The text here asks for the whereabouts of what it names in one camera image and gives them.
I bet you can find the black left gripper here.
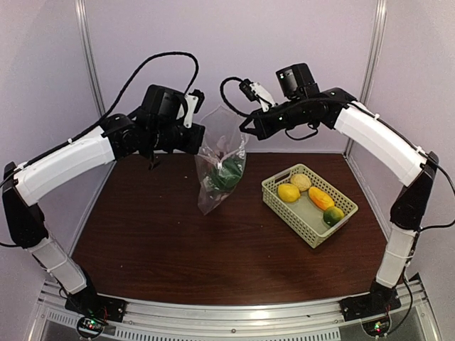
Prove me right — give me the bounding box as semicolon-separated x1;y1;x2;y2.
148;121;205;154

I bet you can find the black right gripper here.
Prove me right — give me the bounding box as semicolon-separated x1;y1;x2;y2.
240;96;309;140

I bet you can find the clear zip top bag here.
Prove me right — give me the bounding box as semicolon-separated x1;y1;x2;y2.
195;106;249;215

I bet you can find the toy bok choy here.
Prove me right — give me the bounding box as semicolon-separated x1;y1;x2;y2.
208;156;245;192

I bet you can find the yellow toy lemon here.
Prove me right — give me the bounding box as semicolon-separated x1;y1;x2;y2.
277;183;301;202

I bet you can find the orange toy mango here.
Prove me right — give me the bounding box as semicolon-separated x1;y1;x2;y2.
308;186;335;211

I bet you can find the green yellow toy lime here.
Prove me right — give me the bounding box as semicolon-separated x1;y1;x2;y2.
323;206;345;227

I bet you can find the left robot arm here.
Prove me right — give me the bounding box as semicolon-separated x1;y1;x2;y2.
2;85;205;315

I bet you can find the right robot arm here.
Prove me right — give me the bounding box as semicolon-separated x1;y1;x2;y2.
239;63;439;314

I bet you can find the beige toy walnut ball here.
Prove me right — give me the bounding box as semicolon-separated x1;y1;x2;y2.
290;173;312;192

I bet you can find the green plastic basket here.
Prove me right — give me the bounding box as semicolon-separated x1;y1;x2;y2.
262;163;358;249

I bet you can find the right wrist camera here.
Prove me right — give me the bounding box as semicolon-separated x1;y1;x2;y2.
239;79;277;112

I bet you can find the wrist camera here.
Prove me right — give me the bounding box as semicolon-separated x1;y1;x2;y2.
239;79;277;112
177;89;205;129

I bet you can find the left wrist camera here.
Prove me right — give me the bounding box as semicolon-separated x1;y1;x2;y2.
177;89;205;129

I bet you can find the right black cable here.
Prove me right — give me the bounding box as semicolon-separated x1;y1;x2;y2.
219;76;257;118

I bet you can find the black cable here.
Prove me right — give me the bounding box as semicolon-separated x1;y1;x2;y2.
219;76;257;118
70;52;200;143

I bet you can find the left black cable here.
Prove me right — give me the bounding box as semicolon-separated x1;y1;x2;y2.
70;52;200;143

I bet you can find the right aluminium frame post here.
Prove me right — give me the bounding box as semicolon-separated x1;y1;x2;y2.
343;0;388;157

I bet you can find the aluminium frame post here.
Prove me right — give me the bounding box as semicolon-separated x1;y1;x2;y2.
75;0;105;117
343;0;388;157

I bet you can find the left aluminium frame post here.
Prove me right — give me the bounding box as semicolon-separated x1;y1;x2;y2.
75;0;105;117

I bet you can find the aluminium front rail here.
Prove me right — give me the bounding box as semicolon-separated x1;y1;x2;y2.
25;280;442;340

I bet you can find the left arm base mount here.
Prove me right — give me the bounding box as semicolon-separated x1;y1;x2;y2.
65;296;127;340

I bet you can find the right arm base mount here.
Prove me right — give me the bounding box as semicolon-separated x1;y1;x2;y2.
340;294;402;337

